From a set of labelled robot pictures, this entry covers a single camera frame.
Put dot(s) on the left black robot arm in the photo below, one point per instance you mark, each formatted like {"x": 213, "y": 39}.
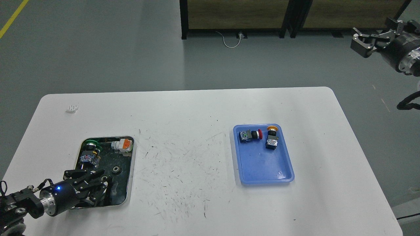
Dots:
{"x": 15, "y": 206}

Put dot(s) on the silver metal tray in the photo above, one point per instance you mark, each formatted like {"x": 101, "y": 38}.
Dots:
{"x": 108, "y": 160}

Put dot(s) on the wooden cabinet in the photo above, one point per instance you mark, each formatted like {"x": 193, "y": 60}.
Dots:
{"x": 343, "y": 15}
{"x": 235, "y": 15}

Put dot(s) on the green push button switch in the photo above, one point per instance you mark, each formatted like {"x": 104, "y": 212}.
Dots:
{"x": 89, "y": 155}

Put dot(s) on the red push button switch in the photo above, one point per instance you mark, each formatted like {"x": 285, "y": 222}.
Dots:
{"x": 246, "y": 136}

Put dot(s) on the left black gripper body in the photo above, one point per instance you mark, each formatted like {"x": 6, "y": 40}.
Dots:
{"x": 60, "y": 198}

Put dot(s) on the small white plastic piece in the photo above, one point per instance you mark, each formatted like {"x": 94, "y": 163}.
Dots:
{"x": 72, "y": 109}

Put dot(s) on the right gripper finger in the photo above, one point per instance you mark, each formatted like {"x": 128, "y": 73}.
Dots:
{"x": 393, "y": 29}
{"x": 366, "y": 44}

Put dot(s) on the yellow push button switch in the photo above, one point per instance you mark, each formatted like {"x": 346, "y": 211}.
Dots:
{"x": 272, "y": 138}

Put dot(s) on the left wooden cabinet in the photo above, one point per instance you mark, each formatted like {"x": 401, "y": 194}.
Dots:
{"x": 235, "y": 15}

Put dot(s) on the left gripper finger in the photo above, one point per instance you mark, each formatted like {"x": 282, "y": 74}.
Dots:
{"x": 97, "y": 193}
{"x": 82, "y": 178}

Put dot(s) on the black gear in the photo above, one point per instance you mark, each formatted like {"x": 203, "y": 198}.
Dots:
{"x": 116, "y": 170}

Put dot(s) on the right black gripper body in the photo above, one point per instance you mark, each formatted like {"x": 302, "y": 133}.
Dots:
{"x": 402, "y": 54}

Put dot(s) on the right wooden cabinet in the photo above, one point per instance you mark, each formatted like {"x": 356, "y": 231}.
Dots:
{"x": 343, "y": 15}

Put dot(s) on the blue plastic tray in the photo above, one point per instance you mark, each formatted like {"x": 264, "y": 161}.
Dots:
{"x": 258, "y": 165}

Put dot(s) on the white orange connector block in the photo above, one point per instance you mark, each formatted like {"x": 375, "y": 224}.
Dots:
{"x": 123, "y": 146}

